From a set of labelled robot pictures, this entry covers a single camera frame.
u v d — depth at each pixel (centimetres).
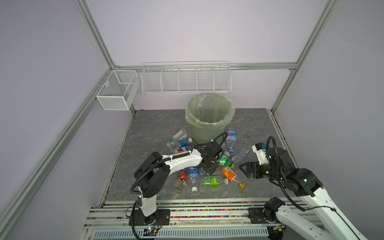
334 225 41
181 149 91
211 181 80
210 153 68
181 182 83
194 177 84
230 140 101
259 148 62
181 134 104
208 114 104
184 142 96
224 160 83
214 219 74
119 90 102
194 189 79
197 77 103
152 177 47
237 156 94
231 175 83
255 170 60
